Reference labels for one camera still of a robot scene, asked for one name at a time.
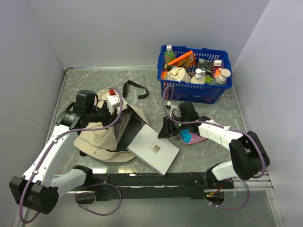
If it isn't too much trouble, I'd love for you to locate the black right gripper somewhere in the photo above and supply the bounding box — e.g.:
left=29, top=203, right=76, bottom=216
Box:
left=158, top=115, right=189, bottom=139

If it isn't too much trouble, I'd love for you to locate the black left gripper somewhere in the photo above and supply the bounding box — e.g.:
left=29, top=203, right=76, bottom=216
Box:
left=87, top=101, right=122, bottom=130

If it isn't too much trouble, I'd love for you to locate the coffee cover book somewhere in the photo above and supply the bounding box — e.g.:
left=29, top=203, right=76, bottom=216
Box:
left=127, top=124, right=179, bottom=175

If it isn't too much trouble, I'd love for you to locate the beige canvas backpack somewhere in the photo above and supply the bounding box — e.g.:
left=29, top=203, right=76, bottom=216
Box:
left=73, top=80, right=149, bottom=163

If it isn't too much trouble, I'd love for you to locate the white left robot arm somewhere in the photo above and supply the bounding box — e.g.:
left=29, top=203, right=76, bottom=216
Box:
left=9, top=87, right=123, bottom=219

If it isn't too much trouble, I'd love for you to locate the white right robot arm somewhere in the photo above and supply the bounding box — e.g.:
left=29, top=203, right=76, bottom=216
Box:
left=158, top=102, right=270, bottom=188

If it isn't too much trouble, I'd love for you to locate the beige crumpled paper bag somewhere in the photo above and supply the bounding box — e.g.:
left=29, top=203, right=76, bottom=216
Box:
left=164, top=67, right=191, bottom=83

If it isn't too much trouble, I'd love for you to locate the pink blue pencil case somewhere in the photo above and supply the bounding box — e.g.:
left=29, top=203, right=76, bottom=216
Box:
left=177, top=124, right=206, bottom=145

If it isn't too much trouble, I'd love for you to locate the blue plastic basket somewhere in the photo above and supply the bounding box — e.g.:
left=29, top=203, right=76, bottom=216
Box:
left=157, top=45, right=232, bottom=104

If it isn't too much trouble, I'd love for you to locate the cream pump bottle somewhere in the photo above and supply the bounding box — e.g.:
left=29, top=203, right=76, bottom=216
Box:
left=191, top=68, right=205, bottom=85

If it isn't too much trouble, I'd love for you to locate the orange snack box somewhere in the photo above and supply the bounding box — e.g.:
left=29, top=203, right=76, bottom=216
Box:
left=162, top=51, right=196, bottom=70

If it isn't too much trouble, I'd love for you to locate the grey pump bottle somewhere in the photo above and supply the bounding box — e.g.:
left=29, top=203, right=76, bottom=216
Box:
left=209, top=68, right=232, bottom=86

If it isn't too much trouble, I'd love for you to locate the dark snack packet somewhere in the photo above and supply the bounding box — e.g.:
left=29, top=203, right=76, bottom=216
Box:
left=196, top=58, right=212, bottom=77

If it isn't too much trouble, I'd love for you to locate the green tea bottle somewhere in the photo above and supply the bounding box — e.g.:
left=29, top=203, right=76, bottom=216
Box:
left=164, top=45, right=175, bottom=64

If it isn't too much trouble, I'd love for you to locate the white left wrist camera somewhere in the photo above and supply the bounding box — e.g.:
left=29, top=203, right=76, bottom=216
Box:
left=106, top=95, right=120, bottom=114

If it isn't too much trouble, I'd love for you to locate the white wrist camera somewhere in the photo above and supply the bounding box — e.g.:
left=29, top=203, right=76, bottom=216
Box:
left=166, top=101, right=179, bottom=117
left=106, top=95, right=120, bottom=114

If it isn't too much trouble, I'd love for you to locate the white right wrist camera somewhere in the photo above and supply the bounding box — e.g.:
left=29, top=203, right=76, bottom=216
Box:
left=166, top=101, right=179, bottom=117

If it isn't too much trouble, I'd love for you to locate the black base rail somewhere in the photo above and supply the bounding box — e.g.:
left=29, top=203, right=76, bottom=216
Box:
left=65, top=172, right=235, bottom=205

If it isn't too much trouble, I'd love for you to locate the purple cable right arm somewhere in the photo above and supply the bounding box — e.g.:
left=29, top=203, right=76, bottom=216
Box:
left=162, top=85, right=266, bottom=178

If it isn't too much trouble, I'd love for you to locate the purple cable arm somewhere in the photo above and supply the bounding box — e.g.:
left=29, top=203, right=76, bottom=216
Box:
left=162, top=85, right=266, bottom=178
left=18, top=87, right=124, bottom=224

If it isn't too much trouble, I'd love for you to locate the aluminium frame rail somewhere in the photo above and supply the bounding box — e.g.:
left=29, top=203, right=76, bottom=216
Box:
left=23, top=172, right=274, bottom=195

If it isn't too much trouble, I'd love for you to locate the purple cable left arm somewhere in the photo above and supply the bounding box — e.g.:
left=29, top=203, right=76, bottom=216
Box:
left=18, top=87, right=124, bottom=224

